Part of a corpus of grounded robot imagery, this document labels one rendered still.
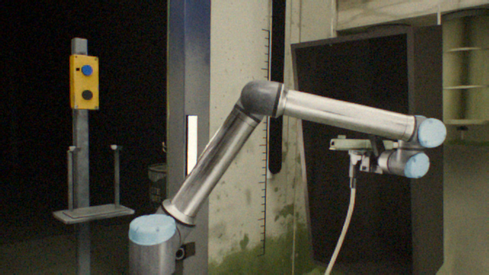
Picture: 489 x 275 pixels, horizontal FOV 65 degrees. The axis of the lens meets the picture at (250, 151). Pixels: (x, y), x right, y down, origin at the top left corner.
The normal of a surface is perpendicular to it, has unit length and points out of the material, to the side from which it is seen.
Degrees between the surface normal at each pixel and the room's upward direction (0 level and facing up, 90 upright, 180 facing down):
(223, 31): 90
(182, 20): 90
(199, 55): 90
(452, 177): 57
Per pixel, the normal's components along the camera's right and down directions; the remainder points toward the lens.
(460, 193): -0.59, -0.51
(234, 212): 0.69, 0.07
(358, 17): -0.72, 0.04
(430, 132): 0.04, 0.09
